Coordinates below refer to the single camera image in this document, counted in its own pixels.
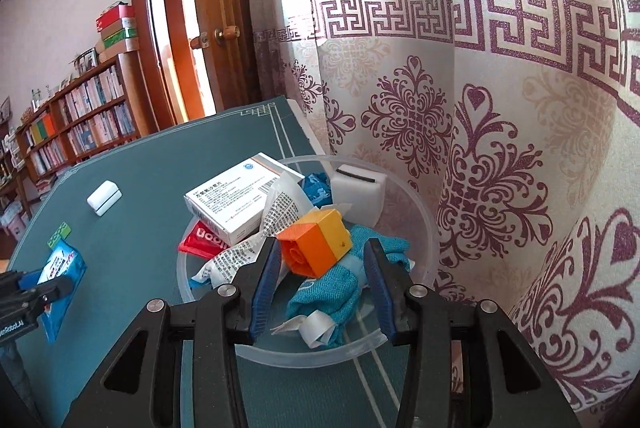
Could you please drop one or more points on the stacked boxes on shelf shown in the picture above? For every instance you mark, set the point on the stacked boxes on shelf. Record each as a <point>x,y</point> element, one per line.
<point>118,31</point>

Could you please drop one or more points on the green dotted block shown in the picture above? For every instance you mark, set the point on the green dotted block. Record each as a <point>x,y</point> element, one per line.
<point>61,232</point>

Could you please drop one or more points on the large white eraser case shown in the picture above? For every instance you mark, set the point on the large white eraser case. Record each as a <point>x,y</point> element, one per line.
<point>360,192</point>

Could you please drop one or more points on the small wooden side shelf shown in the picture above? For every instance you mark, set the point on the small wooden side shelf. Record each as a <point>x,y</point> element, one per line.
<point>15,208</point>

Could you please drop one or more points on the orange yellow toy brick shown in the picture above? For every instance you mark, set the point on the orange yellow toy brick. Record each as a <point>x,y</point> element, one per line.
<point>314,244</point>

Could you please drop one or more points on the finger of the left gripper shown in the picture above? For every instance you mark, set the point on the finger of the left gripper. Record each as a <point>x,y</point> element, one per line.
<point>17,285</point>

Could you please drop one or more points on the white medicine box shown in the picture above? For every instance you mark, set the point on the white medicine box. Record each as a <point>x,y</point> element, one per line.
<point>231,203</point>

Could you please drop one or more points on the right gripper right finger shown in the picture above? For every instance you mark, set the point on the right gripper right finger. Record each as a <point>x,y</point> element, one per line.
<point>468,366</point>

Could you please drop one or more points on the wooden bookshelf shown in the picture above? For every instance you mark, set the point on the wooden bookshelf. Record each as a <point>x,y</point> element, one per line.
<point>102,109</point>

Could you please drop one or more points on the patterned curtain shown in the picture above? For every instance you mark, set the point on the patterned curtain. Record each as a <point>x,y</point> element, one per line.
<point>518,122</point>

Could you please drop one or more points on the clear plastic bowl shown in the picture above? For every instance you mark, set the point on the clear plastic bowl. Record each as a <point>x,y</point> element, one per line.
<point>404,215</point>

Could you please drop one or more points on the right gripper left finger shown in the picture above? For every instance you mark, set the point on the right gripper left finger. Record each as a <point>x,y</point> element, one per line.
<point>173,359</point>

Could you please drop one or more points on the wooden door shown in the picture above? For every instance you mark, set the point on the wooden door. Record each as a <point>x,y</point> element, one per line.
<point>226,40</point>

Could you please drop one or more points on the blue cracker packet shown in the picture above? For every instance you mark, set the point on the blue cracker packet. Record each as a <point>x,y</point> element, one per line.
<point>63,260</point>
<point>317,188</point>

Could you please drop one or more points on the white blue plastic packet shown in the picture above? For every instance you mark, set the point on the white blue plastic packet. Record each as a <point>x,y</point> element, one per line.
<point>286,202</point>

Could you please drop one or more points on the small white eraser case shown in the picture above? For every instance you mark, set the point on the small white eraser case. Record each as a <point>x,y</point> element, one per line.
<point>104,197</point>

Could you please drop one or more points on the red snack packet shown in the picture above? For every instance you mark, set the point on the red snack packet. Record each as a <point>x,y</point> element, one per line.
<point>201,242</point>

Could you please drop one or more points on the teal knitted cloth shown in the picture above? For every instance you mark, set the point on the teal knitted cloth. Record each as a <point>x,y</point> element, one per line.
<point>320,309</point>

